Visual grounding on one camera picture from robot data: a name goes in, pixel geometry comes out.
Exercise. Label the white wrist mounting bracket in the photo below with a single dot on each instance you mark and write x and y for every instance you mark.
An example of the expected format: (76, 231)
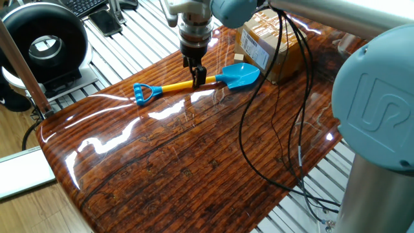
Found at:
(186, 6)

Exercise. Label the black smartphone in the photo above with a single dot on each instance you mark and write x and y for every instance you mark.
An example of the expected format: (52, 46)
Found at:
(105, 22)

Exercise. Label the slanted brown frame post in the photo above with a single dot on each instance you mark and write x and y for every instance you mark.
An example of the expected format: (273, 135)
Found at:
(22, 68)

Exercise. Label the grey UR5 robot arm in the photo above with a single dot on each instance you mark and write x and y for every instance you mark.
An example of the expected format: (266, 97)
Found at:
(372, 106)

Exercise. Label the black computer mouse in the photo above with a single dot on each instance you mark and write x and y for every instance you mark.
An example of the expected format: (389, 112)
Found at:
(129, 4)

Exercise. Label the grey ribbed aluminium table base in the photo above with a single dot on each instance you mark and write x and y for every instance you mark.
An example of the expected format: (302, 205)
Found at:
(330, 168)

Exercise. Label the black keyboard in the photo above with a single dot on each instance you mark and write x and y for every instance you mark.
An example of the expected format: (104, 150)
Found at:
(81, 6)

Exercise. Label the blue yellow toy shovel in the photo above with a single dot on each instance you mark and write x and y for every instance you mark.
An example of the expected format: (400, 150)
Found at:
(241, 76)

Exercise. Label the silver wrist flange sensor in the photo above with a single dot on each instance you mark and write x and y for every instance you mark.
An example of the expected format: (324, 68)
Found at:
(195, 32)

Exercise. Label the white flat panel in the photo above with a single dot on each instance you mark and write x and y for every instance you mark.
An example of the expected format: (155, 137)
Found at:
(22, 171)

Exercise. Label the white device base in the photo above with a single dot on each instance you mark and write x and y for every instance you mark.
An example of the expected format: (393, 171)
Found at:
(87, 72)

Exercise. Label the cardboard box with yellow tape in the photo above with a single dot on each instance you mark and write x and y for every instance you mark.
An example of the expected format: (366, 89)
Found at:
(265, 35)

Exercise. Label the metal stand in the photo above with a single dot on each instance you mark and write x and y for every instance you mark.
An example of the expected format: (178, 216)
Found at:
(114, 13)

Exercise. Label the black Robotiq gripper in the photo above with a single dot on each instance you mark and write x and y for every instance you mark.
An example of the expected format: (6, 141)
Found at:
(193, 51)

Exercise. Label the black shoe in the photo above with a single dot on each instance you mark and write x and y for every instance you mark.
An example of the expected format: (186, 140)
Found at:
(14, 102)

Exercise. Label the small wooden cube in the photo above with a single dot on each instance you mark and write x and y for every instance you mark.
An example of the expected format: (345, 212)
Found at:
(238, 58)

